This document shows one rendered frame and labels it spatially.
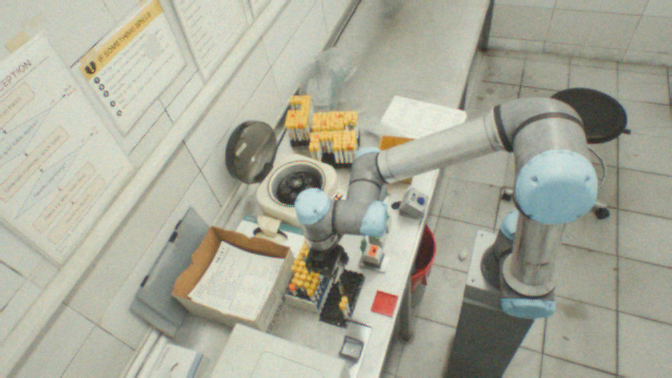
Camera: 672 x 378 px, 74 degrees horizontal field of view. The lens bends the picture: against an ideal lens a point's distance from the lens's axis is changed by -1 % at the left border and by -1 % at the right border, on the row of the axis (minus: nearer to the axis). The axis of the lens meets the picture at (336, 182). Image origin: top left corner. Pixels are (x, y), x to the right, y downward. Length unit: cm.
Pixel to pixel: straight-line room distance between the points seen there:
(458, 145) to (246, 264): 81
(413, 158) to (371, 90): 106
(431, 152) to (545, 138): 24
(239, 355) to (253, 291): 36
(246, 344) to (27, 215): 52
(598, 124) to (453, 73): 67
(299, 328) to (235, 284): 24
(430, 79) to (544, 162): 130
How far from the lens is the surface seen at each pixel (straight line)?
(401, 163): 96
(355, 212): 93
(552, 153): 77
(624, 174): 301
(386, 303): 138
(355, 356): 130
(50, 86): 104
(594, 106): 235
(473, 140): 90
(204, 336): 147
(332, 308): 137
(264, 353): 107
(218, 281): 146
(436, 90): 196
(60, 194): 111
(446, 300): 235
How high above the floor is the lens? 215
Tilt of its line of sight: 51 degrees down
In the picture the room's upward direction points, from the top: 12 degrees counter-clockwise
